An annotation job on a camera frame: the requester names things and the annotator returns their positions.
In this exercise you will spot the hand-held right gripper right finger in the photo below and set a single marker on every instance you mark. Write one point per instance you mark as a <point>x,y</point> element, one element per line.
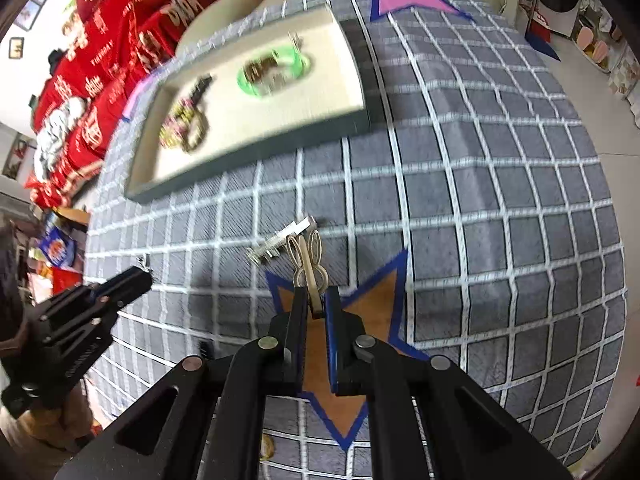
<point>334,350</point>

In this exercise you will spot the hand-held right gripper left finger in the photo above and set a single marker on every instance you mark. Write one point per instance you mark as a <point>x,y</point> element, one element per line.
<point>298,330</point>

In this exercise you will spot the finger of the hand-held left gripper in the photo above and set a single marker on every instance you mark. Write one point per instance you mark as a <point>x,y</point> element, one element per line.
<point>125,277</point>
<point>130,294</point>

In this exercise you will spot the small silver earring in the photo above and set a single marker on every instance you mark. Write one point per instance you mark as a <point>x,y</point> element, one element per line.
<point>144,263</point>

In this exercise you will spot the gold rabbit hair clip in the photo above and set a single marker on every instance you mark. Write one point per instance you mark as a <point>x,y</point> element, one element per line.
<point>312,280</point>

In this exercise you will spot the grey tray with white inside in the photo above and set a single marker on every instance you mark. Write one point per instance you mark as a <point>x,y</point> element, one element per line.
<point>310,85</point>

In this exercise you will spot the green bangles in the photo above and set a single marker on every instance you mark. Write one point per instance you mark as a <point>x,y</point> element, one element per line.
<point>300,62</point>

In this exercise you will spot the person's left hand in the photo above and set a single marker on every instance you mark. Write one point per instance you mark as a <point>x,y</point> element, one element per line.
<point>55,422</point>

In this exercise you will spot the brown star marker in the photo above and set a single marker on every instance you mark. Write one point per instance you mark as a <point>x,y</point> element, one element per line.
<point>380,310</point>

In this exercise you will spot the blue printed box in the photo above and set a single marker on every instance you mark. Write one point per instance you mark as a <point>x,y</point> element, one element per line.
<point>56,249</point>

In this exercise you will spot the silver hair clip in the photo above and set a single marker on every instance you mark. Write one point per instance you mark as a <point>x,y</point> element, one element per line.
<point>280,240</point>

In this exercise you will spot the grey knotted cushion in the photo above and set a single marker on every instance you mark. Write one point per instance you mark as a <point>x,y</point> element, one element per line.
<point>55,135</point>

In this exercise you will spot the pink corner marker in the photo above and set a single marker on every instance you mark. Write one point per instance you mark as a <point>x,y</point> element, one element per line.
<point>134,102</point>

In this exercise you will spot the red printed blanket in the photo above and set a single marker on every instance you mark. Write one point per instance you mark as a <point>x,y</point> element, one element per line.
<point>115,45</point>

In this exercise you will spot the pale green armchair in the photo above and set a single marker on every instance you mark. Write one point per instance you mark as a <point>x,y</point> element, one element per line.
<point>220,15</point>

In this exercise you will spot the slipper rack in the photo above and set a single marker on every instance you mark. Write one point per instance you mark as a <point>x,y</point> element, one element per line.
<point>595,47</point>

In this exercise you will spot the wall picture frame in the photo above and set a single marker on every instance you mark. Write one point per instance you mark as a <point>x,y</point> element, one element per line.
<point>37,2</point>

